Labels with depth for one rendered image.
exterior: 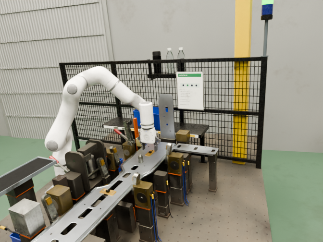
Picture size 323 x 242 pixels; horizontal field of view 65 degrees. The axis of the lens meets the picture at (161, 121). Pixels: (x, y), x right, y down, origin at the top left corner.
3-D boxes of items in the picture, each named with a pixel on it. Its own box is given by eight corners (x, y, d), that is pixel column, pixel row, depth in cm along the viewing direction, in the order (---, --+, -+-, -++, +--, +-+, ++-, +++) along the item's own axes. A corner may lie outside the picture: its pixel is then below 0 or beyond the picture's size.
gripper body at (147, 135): (137, 127, 163) (139, 143, 166) (152, 128, 158) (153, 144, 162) (143, 123, 169) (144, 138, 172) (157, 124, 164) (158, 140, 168)
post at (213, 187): (215, 192, 173) (215, 154, 164) (208, 191, 175) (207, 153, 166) (217, 188, 177) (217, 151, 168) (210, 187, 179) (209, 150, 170)
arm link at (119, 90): (111, 87, 165) (145, 116, 174) (107, 92, 150) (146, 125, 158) (120, 77, 164) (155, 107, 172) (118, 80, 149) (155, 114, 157)
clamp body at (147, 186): (158, 248, 132) (152, 191, 121) (138, 242, 137) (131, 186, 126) (163, 239, 137) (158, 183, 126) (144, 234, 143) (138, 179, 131)
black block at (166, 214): (172, 220, 151) (168, 177, 141) (157, 216, 155) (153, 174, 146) (175, 214, 155) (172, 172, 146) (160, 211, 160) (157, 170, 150)
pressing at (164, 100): (174, 139, 189) (172, 94, 178) (160, 137, 194) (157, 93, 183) (175, 139, 189) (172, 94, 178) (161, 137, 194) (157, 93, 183)
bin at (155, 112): (163, 130, 199) (162, 114, 194) (134, 125, 216) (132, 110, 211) (175, 124, 211) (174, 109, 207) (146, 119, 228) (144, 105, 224)
